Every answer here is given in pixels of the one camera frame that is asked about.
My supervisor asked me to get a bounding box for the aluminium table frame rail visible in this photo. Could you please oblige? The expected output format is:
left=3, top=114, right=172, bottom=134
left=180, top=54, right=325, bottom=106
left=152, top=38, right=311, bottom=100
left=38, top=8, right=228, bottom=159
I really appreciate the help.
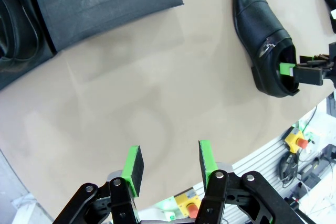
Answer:
left=136, top=129, right=297, bottom=224

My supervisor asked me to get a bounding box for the yellow emergency stop button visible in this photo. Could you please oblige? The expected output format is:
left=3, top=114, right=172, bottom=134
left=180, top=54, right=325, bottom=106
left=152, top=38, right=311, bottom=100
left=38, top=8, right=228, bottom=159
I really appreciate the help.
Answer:
left=174, top=187, right=203, bottom=220
left=285, top=126, right=310, bottom=154

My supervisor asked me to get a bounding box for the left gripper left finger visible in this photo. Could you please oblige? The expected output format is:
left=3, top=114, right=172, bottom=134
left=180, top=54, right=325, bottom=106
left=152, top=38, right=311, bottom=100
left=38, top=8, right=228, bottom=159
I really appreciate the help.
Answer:
left=52, top=145, right=145, bottom=224

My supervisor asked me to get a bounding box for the black metal shoe stand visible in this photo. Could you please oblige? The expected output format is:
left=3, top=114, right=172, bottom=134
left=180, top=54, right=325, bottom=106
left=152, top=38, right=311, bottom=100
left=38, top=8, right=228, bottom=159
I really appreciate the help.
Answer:
left=27, top=0, right=186, bottom=53
left=0, top=0, right=58, bottom=91

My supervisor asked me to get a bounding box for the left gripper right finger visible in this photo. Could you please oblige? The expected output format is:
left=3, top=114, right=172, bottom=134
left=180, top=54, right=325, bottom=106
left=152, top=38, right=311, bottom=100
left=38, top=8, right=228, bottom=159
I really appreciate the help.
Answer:
left=196, top=140, right=313, bottom=224

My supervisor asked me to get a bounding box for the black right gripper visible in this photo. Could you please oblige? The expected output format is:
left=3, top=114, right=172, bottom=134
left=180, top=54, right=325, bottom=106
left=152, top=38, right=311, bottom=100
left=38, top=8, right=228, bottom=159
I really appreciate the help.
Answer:
left=279, top=41, right=336, bottom=88

